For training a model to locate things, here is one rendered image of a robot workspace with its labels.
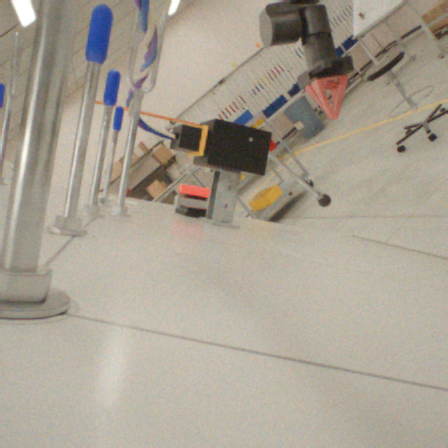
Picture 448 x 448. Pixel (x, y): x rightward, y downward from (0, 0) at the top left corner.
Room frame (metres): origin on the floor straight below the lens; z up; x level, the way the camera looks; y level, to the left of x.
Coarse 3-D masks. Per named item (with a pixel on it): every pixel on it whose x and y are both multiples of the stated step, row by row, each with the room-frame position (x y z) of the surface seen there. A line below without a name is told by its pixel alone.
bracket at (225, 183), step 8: (216, 168) 0.41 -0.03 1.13; (216, 176) 0.41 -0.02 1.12; (224, 176) 0.40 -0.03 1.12; (232, 176) 0.40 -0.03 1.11; (240, 176) 0.40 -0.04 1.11; (216, 184) 0.41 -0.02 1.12; (224, 184) 0.40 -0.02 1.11; (232, 184) 0.40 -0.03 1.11; (216, 192) 0.41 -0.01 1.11; (224, 192) 0.40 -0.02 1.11; (232, 192) 0.40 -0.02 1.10; (208, 200) 0.41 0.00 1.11; (216, 200) 0.39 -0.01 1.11; (224, 200) 0.40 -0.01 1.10; (232, 200) 0.40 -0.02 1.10; (208, 208) 0.41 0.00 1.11; (216, 208) 0.39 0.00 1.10; (224, 208) 0.41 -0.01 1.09; (232, 208) 0.40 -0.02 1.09; (208, 216) 0.41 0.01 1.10; (216, 216) 0.39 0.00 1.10; (224, 216) 0.40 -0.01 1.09; (232, 216) 0.40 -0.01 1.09; (216, 224) 0.38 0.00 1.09; (224, 224) 0.38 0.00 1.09; (232, 224) 0.38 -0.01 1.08
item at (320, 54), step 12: (312, 36) 0.81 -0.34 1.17; (324, 36) 0.80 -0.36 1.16; (312, 48) 0.81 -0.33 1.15; (324, 48) 0.80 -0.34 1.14; (312, 60) 0.81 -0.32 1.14; (324, 60) 0.77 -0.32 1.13; (336, 60) 0.78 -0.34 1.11; (348, 60) 0.78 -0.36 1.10; (312, 72) 0.82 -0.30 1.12; (324, 72) 0.82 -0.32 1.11
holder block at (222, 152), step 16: (208, 128) 0.39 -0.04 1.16; (224, 128) 0.38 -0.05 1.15; (240, 128) 0.39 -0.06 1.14; (256, 128) 0.39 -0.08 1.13; (208, 144) 0.39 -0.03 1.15; (224, 144) 0.38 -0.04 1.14; (240, 144) 0.39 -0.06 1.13; (256, 144) 0.39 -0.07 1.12; (208, 160) 0.38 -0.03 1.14; (224, 160) 0.38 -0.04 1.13; (240, 160) 0.39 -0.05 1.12; (256, 160) 0.39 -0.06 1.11
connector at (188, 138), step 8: (176, 128) 0.40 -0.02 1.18; (184, 128) 0.38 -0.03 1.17; (192, 128) 0.38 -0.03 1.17; (200, 128) 0.39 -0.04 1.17; (176, 136) 0.38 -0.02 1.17; (184, 136) 0.38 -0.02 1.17; (192, 136) 0.38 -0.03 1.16; (200, 136) 0.39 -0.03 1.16; (208, 136) 0.39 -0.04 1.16; (176, 144) 0.39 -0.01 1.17; (184, 144) 0.38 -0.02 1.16; (192, 144) 0.38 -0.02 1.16; (192, 152) 0.40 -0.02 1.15
